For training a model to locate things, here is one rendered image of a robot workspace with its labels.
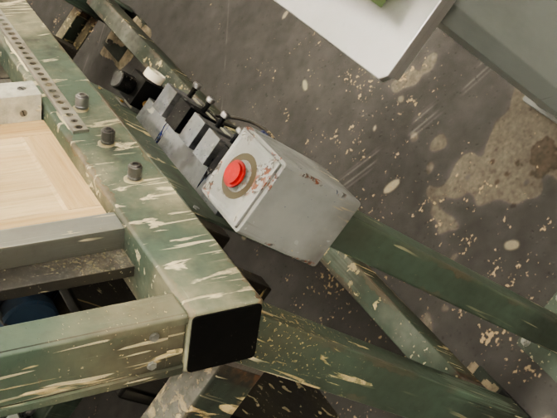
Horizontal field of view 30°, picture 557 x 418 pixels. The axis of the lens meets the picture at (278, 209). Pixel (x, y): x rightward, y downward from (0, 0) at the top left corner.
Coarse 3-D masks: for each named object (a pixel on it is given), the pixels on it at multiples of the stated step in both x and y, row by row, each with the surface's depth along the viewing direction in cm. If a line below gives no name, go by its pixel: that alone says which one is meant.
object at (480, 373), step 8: (144, 24) 352; (104, 40) 366; (112, 48) 361; (120, 48) 357; (120, 56) 355; (480, 368) 217; (480, 376) 216; (488, 376) 215; (496, 384) 213; (496, 392) 212
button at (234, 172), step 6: (234, 162) 144; (240, 162) 144; (228, 168) 145; (234, 168) 144; (240, 168) 143; (228, 174) 144; (234, 174) 144; (240, 174) 143; (228, 180) 144; (234, 180) 143; (240, 180) 143; (228, 186) 144; (234, 186) 143
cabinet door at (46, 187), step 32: (0, 128) 191; (32, 128) 193; (0, 160) 182; (32, 160) 183; (64, 160) 184; (0, 192) 173; (32, 192) 174; (64, 192) 175; (0, 224) 165; (32, 224) 166
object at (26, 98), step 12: (0, 84) 194; (12, 84) 195; (24, 84) 196; (0, 96) 190; (12, 96) 191; (24, 96) 192; (36, 96) 193; (0, 108) 191; (12, 108) 192; (24, 108) 193; (36, 108) 194; (0, 120) 192; (12, 120) 193; (24, 120) 194
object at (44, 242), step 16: (48, 224) 163; (64, 224) 163; (80, 224) 164; (96, 224) 164; (112, 224) 165; (0, 240) 157; (16, 240) 158; (32, 240) 158; (48, 240) 159; (64, 240) 160; (80, 240) 162; (96, 240) 163; (112, 240) 165; (0, 256) 156; (16, 256) 158; (32, 256) 159; (48, 256) 160; (64, 256) 162
